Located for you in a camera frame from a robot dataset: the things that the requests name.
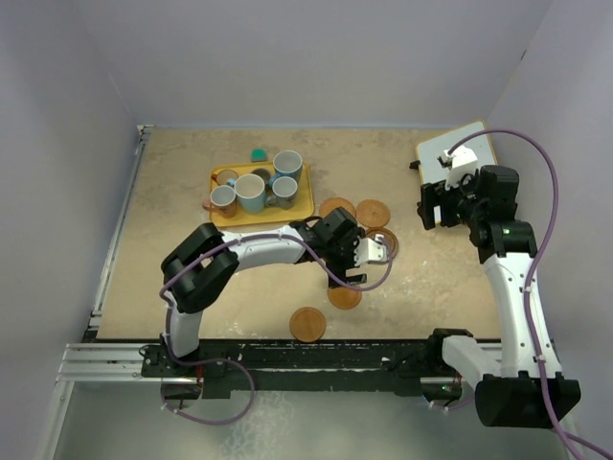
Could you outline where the aluminium table edge rail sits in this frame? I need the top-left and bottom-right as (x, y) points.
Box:
(85, 125), (155, 334)

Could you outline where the woven rattan coaster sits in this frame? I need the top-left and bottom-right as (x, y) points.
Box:
(318, 196), (355, 219)
(355, 199), (391, 228)

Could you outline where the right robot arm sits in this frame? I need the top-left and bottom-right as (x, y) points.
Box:
(418, 165), (580, 429)

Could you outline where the small whiteboard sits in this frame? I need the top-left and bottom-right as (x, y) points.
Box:
(416, 121), (497, 184)

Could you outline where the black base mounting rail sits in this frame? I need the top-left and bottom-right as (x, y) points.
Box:
(139, 333), (463, 402)

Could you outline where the small grey cup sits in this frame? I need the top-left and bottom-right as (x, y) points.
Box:
(252, 168), (272, 181)

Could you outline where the pink handled mug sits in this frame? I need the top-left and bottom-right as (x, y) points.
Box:
(202, 185), (238, 219)

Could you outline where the plain orange wooden coaster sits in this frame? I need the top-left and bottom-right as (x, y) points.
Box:
(327, 287), (362, 310)

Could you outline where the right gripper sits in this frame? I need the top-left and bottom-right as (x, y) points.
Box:
(419, 168), (486, 230)

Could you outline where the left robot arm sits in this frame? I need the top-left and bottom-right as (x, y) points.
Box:
(160, 208), (387, 376)

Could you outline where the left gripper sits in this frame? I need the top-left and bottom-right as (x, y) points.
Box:
(322, 228), (366, 287)

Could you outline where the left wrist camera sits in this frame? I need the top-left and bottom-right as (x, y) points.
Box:
(353, 237), (389, 267)

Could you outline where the yellow plastic tray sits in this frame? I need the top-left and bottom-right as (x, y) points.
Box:
(209, 161), (315, 227)

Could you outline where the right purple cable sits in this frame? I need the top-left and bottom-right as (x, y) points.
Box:
(420, 127), (613, 456)

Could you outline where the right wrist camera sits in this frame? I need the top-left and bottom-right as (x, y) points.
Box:
(438, 145), (478, 190)

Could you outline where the light blue mug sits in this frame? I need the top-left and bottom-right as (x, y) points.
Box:
(226, 173), (266, 215)

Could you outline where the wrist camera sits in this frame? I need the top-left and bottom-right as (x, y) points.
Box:
(353, 237), (389, 267)
(438, 145), (478, 190)

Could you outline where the small orange cup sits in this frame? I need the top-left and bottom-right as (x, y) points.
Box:
(211, 169), (238, 185)

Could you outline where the green whiteboard eraser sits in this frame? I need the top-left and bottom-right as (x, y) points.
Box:
(250, 149), (267, 162)

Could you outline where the blue grey mug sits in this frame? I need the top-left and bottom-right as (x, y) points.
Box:
(265, 176), (298, 210)

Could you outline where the dark teal floral mug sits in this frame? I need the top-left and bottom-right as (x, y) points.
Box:
(270, 150), (304, 182)

